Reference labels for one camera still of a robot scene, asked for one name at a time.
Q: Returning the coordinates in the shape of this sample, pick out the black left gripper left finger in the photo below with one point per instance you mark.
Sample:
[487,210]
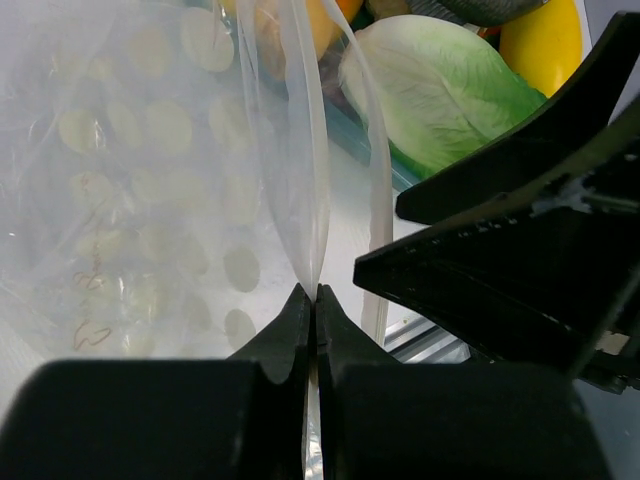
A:
[273,435]

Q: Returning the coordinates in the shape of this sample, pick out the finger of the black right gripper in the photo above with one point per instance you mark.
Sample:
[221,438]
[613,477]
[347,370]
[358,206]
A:
[578,111]
[558,288]

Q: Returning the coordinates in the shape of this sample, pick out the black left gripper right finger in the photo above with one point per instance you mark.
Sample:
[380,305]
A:
[347,360]

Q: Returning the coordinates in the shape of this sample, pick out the yellow bell pepper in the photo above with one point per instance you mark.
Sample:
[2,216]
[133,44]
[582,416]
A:
[545,46]

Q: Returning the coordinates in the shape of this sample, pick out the clear dotted zip bag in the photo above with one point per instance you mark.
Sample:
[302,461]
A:
[161,196]

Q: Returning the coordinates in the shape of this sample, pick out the grey toy fish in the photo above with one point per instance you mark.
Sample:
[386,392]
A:
[482,13]

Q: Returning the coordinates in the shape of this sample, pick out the green white lettuce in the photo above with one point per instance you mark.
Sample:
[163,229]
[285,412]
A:
[444,92]

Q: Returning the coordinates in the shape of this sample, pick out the teal plastic basket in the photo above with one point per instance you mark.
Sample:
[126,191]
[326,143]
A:
[345,98]

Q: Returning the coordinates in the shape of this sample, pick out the orange fruit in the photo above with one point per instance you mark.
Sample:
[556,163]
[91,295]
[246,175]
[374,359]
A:
[350,8]

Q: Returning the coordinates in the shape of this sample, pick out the yellow lemon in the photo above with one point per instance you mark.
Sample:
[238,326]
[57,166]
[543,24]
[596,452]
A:
[279,22]

